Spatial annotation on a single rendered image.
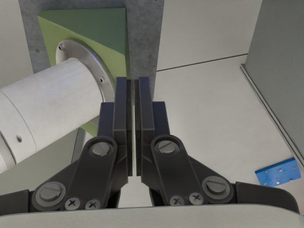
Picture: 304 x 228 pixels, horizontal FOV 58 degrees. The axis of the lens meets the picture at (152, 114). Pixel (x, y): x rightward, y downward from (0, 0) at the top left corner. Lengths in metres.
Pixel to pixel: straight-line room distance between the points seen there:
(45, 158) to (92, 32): 1.50
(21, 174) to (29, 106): 1.45
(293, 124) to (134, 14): 0.94
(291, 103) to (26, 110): 1.14
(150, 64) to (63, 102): 0.28
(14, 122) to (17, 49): 1.39
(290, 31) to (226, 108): 0.84
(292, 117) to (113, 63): 1.03
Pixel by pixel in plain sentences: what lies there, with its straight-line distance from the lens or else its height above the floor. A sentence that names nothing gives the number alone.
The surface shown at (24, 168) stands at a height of 0.36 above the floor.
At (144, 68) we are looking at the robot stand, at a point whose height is 0.93.
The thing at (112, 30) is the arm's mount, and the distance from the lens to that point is 0.51.
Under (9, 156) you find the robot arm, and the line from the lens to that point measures 0.46.
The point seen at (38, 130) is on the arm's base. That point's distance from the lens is 0.46.
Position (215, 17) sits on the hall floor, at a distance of 1.69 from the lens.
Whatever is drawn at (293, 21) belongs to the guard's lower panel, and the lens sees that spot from 1.40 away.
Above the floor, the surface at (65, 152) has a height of 0.23.
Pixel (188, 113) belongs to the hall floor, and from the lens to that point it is 2.01.
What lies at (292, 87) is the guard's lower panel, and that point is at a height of 0.56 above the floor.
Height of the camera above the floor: 1.53
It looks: 51 degrees down
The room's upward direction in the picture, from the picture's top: 174 degrees clockwise
